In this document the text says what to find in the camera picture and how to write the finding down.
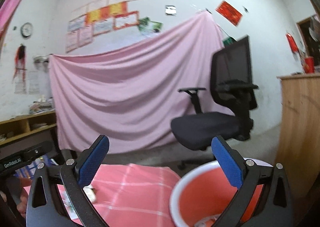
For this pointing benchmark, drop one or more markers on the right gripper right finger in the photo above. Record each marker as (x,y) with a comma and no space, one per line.
(274,205)

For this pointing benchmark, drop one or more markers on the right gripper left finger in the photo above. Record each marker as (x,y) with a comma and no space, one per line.
(45,206)

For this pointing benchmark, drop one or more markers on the blue cardboard box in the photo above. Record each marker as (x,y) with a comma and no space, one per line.
(28,171)

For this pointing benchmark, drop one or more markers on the wooden low shelf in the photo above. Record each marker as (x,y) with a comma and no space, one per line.
(24,126)

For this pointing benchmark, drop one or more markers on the small silver pink sachet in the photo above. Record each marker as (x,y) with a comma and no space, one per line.
(90,193)

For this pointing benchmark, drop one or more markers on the wooden cabinet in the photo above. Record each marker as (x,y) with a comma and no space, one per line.
(298,149)

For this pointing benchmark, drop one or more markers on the red white plastic bucket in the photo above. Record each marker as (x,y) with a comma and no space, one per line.
(199,197)

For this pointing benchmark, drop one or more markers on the pink plaid tablecloth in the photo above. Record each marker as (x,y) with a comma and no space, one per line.
(134,195)

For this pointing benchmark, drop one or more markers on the black office chair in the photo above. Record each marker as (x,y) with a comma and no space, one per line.
(232,90)

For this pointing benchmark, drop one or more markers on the pink hanging sheet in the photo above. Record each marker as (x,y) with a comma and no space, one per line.
(131,94)

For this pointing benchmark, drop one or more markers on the red cup on cabinet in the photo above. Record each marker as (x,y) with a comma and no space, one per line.
(308,66)

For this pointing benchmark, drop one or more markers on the red hanging ornament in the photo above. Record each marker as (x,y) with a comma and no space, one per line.
(292,43)

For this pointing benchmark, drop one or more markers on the round wall clock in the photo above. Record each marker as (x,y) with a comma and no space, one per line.
(26,30)

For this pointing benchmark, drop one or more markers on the wall certificates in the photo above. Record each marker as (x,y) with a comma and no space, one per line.
(104,16)

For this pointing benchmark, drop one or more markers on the red paper wall poster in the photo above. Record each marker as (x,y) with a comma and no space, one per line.
(229,12)

